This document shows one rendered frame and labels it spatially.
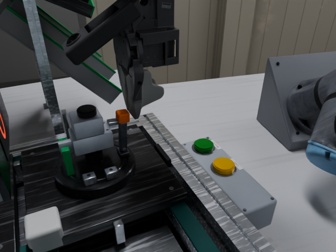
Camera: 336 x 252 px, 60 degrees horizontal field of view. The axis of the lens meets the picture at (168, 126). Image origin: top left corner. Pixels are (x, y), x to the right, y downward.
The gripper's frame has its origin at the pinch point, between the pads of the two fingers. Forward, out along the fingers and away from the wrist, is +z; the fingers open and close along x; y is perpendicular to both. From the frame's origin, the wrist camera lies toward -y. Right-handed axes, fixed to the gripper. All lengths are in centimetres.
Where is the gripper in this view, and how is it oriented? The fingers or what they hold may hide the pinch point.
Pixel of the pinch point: (131, 112)
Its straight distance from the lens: 50.0
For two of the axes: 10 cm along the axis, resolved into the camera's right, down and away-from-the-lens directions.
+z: 0.0, 8.5, 5.3
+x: -4.3, -4.7, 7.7
